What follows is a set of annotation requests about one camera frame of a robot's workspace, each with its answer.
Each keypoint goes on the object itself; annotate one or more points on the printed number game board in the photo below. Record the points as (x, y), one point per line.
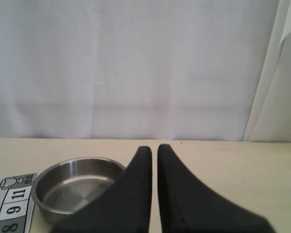
(16, 204)

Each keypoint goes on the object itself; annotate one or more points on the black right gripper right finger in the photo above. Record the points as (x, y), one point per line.
(187, 205)

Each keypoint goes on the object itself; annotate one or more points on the white backdrop curtain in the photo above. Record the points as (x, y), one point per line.
(149, 69)

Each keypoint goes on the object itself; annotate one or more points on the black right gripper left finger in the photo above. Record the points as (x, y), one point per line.
(123, 208)

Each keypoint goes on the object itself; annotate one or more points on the round steel bowl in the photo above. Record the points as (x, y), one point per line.
(66, 187)

